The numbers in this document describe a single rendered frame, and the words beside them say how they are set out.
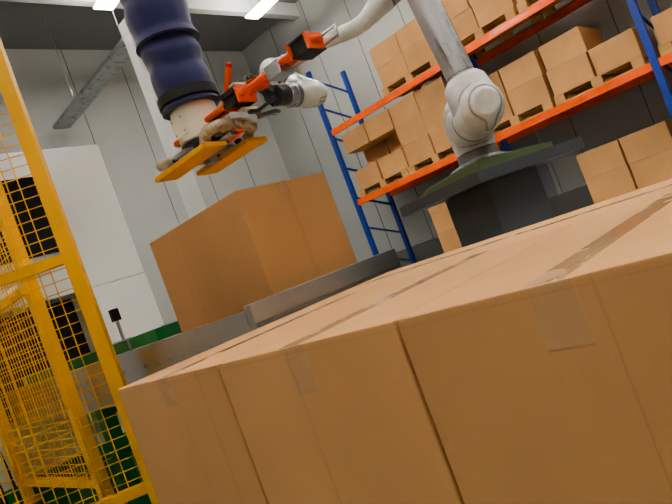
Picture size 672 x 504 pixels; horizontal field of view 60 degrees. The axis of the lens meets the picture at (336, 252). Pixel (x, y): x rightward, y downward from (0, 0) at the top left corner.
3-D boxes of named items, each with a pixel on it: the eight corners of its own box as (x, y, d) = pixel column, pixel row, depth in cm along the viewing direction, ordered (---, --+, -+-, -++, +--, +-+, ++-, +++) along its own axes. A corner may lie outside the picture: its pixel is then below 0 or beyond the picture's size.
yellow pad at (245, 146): (197, 176, 230) (192, 164, 230) (217, 173, 237) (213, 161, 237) (248, 142, 207) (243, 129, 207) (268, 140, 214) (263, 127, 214)
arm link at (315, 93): (300, 114, 217) (277, 99, 223) (327, 112, 229) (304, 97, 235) (308, 87, 212) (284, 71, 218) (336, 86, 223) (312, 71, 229)
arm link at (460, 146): (492, 149, 228) (473, 97, 230) (504, 137, 210) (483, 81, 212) (453, 163, 229) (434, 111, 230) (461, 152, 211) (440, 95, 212)
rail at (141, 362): (16, 426, 323) (5, 394, 323) (26, 422, 327) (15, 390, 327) (266, 376, 164) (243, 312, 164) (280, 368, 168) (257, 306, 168)
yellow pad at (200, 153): (155, 183, 216) (150, 170, 216) (177, 179, 223) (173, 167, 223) (204, 147, 193) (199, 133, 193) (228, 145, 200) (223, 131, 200)
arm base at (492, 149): (473, 174, 236) (469, 161, 236) (516, 153, 218) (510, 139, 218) (442, 181, 226) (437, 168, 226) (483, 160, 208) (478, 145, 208)
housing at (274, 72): (266, 82, 184) (261, 68, 184) (282, 81, 189) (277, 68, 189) (280, 71, 179) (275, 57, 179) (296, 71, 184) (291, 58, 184)
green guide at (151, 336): (13, 398, 326) (8, 383, 326) (33, 390, 333) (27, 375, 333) (144, 357, 216) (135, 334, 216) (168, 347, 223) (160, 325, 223)
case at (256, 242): (185, 343, 221) (148, 243, 222) (265, 310, 249) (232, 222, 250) (280, 313, 179) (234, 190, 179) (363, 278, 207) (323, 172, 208)
